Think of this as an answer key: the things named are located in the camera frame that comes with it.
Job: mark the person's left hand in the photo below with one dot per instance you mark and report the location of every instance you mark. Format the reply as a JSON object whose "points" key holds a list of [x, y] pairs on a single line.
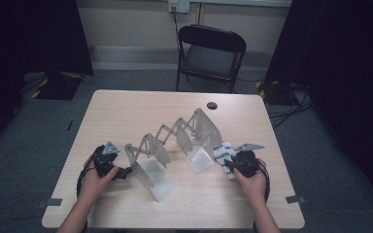
{"points": [[94, 191]]}

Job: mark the dark curtain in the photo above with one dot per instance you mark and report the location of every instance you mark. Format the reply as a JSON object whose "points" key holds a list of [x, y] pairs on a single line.
{"points": [[346, 81], [26, 48]]}

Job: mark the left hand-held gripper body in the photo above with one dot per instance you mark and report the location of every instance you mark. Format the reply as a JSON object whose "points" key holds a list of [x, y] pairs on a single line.
{"points": [[103, 164]]}

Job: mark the person's right hand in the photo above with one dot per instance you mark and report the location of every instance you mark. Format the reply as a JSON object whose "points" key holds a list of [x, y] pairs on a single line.
{"points": [[254, 187]]}

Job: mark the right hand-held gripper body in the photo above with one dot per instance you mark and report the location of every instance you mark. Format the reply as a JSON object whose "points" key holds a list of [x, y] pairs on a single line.
{"points": [[247, 163]]}

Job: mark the black stand base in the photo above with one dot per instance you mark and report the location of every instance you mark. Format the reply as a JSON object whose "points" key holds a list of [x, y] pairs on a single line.
{"points": [[58, 87], [273, 93]]}

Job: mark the black folding chair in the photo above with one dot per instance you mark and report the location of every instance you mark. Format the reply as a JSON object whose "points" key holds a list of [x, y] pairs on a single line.
{"points": [[210, 61]]}

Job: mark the white wall socket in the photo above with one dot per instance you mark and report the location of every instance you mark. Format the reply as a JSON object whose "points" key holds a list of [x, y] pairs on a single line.
{"points": [[178, 6]]}

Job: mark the grey metal expandable book rack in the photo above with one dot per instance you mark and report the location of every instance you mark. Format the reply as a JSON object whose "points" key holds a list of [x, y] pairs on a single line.
{"points": [[204, 132]]}

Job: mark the white cloth with dark diamonds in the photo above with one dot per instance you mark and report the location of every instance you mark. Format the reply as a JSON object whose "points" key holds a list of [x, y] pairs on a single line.
{"points": [[224, 153]]}

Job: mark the black round table grommet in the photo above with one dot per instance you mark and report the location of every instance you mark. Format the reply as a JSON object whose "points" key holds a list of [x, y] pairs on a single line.
{"points": [[212, 105]]}

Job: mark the grey tape strip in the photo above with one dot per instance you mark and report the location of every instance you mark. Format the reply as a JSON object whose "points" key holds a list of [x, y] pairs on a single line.
{"points": [[295, 199], [50, 203]]}

